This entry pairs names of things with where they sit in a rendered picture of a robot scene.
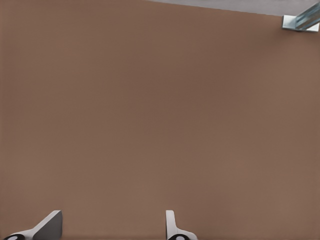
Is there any silver frame post with foot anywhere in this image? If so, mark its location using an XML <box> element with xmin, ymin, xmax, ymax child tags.
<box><xmin>282</xmin><ymin>1</ymin><xmax>320</xmax><ymax>33</ymax></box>

